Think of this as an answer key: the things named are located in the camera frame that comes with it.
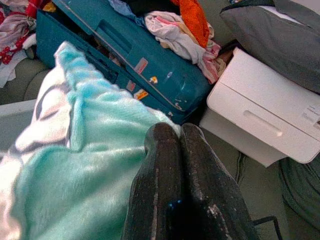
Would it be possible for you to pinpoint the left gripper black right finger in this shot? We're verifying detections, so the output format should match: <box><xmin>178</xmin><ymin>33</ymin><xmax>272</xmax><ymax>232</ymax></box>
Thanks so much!
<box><xmin>178</xmin><ymin>122</ymin><xmax>261</xmax><ymax>240</ymax></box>

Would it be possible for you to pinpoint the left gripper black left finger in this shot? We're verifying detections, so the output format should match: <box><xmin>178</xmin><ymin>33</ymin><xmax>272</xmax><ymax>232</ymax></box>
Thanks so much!
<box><xmin>122</xmin><ymin>122</ymin><xmax>186</xmax><ymax>240</ymax></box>

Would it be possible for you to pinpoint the mint green dotted pillow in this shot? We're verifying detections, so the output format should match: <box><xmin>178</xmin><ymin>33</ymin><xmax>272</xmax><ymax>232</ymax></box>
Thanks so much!
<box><xmin>0</xmin><ymin>41</ymin><xmax>182</xmax><ymax>240</ymax></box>

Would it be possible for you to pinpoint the green sofa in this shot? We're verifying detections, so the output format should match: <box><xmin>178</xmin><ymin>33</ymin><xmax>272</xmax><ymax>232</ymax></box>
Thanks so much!
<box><xmin>0</xmin><ymin>0</ymin><xmax>320</xmax><ymax>240</ymax></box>

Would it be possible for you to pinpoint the grey pillow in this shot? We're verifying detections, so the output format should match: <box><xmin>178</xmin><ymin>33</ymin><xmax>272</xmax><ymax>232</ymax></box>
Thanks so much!
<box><xmin>219</xmin><ymin>0</ymin><xmax>320</xmax><ymax>95</ymax></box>

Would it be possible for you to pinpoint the white printer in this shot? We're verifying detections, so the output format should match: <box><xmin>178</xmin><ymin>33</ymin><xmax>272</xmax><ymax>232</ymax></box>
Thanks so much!
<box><xmin>199</xmin><ymin>47</ymin><xmax>320</xmax><ymax>168</ymax></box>

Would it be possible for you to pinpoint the blue hard suitcase with stickers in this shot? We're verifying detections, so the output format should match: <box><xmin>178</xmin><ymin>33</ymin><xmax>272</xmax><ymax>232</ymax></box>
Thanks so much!
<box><xmin>36</xmin><ymin>0</ymin><xmax>213</xmax><ymax>126</ymax></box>

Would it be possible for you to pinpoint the white and pink garment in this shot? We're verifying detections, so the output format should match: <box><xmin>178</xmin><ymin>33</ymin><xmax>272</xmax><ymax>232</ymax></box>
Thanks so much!
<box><xmin>144</xmin><ymin>11</ymin><xmax>227</xmax><ymax>85</ymax></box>

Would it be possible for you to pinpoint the orange cloth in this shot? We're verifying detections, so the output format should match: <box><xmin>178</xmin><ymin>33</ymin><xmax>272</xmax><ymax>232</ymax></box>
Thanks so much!
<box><xmin>172</xmin><ymin>0</ymin><xmax>211</xmax><ymax>48</ymax></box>

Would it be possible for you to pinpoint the light blue cloth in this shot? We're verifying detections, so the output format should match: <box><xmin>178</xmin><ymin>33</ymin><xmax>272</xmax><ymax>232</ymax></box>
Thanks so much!
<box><xmin>109</xmin><ymin>0</ymin><xmax>146</xmax><ymax>27</ymax></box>

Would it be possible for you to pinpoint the black garment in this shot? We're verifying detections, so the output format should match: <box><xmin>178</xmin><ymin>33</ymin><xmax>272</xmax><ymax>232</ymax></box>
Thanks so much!
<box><xmin>124</xmin><ymin>0</ymin><xmax>181</xmax><ymax>16</ymax></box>

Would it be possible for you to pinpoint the red and white floral cloth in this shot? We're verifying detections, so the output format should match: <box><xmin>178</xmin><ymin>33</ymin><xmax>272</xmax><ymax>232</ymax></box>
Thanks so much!
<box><xmin>0</xmin><ymin>0</ymin><xmax>38</xmax><ymax>88</ymax></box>

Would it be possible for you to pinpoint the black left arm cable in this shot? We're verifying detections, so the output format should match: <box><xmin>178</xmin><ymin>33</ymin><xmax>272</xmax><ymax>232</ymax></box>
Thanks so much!
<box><xmin>252</xmin><ymin>216</ymin><xmax>281</xmax><ymax>240</ymax></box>

